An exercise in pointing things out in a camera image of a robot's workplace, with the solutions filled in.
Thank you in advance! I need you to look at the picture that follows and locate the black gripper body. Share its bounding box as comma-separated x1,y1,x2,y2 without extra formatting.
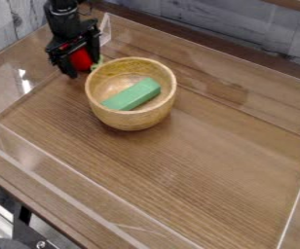
44,18,100,65

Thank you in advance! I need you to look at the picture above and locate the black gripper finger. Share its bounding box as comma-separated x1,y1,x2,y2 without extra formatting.
85,34,100,63
57,54,77,79

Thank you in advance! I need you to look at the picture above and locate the red plush strawberry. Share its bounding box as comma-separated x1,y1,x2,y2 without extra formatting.
57,43,103,71

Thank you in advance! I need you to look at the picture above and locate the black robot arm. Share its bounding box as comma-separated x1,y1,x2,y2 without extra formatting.
42,0,100,79

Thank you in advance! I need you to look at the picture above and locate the wooden bowl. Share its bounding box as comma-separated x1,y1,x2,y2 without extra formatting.
84,56,176,131

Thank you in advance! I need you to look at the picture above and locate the green rectangular block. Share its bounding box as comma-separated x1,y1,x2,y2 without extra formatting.
100,78,161,111

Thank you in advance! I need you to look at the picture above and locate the clear acrylic corner bracket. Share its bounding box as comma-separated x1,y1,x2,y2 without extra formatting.
99,13,112,46

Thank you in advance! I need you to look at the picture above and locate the clear acrylic tray wall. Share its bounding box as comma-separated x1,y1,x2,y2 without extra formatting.
0,18,300,249

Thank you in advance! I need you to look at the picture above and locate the black table leg bracket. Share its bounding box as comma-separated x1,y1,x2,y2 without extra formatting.
10,200,72,249

